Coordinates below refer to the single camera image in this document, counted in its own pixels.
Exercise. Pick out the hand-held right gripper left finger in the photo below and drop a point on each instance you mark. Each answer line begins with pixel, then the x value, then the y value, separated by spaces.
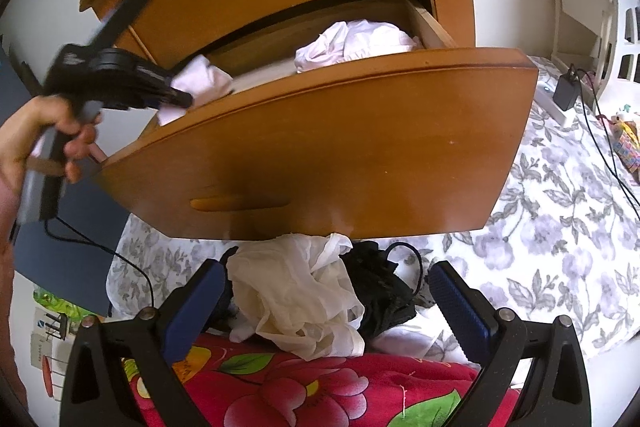
pixel 192 307

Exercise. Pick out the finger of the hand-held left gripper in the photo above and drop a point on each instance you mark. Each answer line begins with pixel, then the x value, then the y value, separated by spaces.
pixel 122 17
pixel 177 99

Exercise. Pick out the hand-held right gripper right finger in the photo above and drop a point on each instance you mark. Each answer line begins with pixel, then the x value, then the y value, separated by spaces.
pixel 460 312

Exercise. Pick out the black underwear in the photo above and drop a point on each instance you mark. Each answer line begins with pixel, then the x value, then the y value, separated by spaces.
pixel 380 302

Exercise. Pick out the cream sheer underwear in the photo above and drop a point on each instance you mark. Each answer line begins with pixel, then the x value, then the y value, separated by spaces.
pixel 300 297

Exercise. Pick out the pale pink underwear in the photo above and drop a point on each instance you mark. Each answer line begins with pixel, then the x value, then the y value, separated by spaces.
pixel 360 44

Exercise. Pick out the person's left hand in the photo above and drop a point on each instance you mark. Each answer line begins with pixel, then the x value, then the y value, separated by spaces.
pixel 25 142

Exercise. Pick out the grey floral bed sheet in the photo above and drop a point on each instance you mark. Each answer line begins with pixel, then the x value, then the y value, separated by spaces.
pixel 550 232

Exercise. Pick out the red floral blanket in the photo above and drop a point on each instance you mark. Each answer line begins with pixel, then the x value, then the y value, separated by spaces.
pixel 300 387

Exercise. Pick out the green printed box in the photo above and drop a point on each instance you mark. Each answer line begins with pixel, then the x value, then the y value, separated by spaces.
pixel 55 307

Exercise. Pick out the dark blue wardrobe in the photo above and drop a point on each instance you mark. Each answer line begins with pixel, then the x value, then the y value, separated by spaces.
pixel 60 257

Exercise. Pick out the white power strip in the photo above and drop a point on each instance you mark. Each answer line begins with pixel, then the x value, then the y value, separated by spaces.
pixel 555 114

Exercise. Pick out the colourful tape rolls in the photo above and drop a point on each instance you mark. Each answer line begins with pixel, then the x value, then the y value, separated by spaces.
pixel 627 147

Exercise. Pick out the small white shelf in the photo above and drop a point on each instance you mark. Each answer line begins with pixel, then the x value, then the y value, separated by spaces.
pixel 580 2

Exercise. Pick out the white lattice rack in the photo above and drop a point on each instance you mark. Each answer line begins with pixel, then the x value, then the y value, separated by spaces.
pixel 617 7

